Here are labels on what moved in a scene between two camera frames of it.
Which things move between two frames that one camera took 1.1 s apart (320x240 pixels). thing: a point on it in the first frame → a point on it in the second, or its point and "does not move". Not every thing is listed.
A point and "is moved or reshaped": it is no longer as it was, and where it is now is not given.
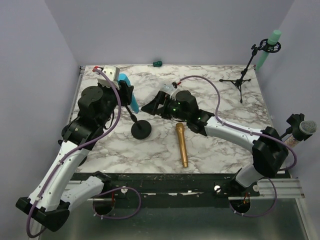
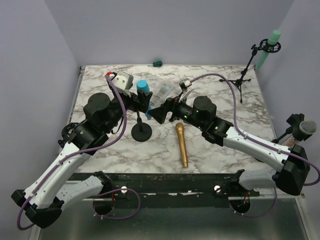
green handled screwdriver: (156, 64) does not move
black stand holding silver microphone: (294, 120) does not move
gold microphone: (181, 134) does not move
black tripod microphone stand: (264, 46) does not move
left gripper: (125, 92) → (142, 105)
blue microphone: (134, 104) is moved or reshaped
